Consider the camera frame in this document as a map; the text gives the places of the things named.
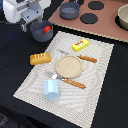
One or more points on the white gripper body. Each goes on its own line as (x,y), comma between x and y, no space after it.
(24,11)

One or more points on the grey cooking pot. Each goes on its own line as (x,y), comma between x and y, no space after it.
(37,31)

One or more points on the red tomato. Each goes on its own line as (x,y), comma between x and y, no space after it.
(47,28)

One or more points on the orange bread loaf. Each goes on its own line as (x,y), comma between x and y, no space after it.
(40,58)

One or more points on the yellow butter box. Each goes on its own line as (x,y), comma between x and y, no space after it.
(80,45)

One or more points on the light blue cup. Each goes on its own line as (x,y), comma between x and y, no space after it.
(51,90)

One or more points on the round wooden plate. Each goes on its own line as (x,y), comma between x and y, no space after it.
(69,66)

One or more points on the brown stove top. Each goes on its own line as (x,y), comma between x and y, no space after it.
(105,26)

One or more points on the beige bowl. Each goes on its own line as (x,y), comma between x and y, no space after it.
(123,16)

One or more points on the woven beige placemat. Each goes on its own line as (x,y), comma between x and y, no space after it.
(75,107)

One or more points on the fork with orange handle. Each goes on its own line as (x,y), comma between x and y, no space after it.
(55,76)

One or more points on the knife with orange handle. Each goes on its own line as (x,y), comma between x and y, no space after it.
(79,56)

